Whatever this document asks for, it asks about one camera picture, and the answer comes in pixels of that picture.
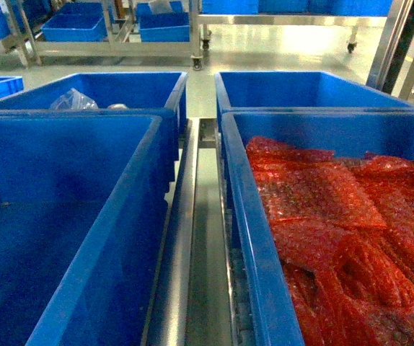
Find rear right blue bin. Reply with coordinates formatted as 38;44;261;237
214;71;414;116

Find rear blue bin with plastic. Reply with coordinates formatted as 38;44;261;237
0;71;188;133

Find stainless steel shelf rack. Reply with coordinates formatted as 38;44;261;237
146;1;414;345

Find blue bin with red bags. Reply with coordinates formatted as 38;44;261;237
221;112;414;345

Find empty blue plastic bin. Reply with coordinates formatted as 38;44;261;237
0;114;174;345

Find clear plastic bag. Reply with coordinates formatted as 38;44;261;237
50;88;98;110

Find red bubble wrap bags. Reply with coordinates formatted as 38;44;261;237
246;136;414;345

